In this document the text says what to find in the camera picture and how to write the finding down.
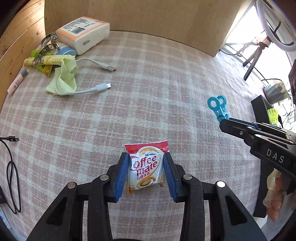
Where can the orange white tissue pack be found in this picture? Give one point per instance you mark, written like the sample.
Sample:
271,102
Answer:
78,34

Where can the large upright wooden board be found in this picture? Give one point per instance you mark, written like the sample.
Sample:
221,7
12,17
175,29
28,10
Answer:
150,20

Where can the pink patterned tag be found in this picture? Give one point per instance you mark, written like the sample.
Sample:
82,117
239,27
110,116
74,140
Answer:
257,41

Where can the green yellow snack packet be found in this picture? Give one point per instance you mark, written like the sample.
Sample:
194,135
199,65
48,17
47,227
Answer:
45,69

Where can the person's right hand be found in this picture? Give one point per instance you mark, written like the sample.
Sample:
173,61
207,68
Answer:
275,201

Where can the light blue round container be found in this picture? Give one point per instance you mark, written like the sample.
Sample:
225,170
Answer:
67,49

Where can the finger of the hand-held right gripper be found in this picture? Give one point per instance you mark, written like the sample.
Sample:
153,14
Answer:
233,129
247,124

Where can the slatted wooden panel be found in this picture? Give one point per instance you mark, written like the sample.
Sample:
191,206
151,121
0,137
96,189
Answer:
18,41

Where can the red white creamer packet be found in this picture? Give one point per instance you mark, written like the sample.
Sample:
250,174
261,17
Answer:
144,166

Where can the pink white tube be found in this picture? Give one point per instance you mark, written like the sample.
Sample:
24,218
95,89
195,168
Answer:
16,84

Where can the black tripod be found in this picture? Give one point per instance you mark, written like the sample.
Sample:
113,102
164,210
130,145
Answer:
251,67

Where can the yellow shuttlecock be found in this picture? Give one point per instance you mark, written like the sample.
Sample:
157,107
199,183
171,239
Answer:
272,114

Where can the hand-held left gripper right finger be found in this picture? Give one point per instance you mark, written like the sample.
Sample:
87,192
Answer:
170,176

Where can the yellow stick packet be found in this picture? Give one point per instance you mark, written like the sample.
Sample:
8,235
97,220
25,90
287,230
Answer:
52,60

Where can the light blue ringed clothespin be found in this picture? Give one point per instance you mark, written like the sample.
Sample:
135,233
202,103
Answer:
219,111

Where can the yellow green cloth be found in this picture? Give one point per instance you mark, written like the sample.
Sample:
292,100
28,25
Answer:
67,81

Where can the white window frame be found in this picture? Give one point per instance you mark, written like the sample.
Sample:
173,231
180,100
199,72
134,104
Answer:
240,25

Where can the black storage box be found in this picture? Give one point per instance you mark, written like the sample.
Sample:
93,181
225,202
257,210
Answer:
260,106

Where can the silver metal clip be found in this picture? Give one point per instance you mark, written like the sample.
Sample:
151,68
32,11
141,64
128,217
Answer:
38,59

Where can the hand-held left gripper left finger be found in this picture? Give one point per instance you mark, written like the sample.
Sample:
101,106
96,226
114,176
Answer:
122,176

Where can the plaid cloth desktop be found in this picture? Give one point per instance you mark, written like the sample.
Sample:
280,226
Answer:
161,92

